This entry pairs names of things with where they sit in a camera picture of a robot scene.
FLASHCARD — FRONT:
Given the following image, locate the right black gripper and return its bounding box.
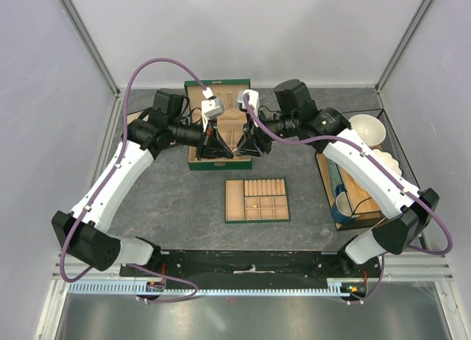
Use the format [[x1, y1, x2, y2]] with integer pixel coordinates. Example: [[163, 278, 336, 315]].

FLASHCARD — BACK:
[[235, 108, 299, 159]]

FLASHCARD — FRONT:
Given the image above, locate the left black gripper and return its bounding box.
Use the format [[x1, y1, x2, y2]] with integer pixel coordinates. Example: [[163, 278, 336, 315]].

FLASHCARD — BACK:
[[169, 116, 234, 162]]

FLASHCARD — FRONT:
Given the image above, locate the green jewelry tray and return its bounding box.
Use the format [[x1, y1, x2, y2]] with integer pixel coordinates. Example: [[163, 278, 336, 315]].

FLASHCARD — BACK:
[[224, 178, 291, 224]]

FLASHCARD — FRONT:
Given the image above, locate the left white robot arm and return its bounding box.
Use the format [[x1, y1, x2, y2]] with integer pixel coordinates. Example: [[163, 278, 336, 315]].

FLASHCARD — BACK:
[[52, 89, 233, 276]]

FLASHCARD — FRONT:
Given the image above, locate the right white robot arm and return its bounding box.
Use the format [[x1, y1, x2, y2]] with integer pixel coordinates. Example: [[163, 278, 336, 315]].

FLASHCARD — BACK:
[[237, 79, 439, 277]]

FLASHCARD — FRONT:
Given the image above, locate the green jewelry box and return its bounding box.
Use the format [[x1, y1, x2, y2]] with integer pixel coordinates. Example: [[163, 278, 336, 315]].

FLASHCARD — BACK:
[[184, 79, 252, 171]]

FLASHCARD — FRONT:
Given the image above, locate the floral square ceramic plate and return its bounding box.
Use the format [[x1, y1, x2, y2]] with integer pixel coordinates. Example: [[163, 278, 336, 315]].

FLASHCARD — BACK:
[[127, 109, 149, 124]]

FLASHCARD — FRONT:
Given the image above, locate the blue mug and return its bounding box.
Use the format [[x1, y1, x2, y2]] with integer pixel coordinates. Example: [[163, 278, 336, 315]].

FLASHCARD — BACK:
[[330, 184, 360, 225]]

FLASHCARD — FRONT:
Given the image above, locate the yellow ceramic bowl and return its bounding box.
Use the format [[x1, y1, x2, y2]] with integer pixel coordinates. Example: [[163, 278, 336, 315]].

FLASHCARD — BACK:
[[349, 114, 386, 147]]

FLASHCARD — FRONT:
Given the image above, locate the white scalloped plate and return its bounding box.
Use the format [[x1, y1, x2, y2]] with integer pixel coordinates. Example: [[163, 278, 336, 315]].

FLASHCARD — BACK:
[[372, 149, 403, 176]]

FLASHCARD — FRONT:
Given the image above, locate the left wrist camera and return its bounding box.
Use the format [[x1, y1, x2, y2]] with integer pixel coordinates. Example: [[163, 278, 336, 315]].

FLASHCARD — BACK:
[[201, 87, 224, 120]]

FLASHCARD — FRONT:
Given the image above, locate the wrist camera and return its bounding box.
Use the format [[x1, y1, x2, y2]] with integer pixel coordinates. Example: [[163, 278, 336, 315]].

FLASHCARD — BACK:
[[201, 87, 224, 120], [237, 89, 260, 115]]

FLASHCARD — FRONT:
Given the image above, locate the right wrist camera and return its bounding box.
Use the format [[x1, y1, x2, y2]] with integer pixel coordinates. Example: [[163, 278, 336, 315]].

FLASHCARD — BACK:
[[237, 89, 260, 115]]

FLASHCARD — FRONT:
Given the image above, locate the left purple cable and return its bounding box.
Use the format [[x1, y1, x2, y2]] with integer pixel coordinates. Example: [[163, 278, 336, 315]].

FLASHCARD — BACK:
[[60, 57, 210, 305]]

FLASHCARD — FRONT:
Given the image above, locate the black wire shelf rack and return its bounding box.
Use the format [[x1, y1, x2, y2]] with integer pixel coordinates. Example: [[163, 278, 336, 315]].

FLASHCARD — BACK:
[[316, 109, 419, 232]]

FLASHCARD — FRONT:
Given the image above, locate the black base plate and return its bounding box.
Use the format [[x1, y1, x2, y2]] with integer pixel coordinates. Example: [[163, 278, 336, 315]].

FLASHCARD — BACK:
[[144, 249, 380, 288]]

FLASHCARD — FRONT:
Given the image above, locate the grey cable duct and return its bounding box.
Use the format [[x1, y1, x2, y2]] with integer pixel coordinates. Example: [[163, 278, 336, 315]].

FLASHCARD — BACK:
[[68, 280, 365, 297]]

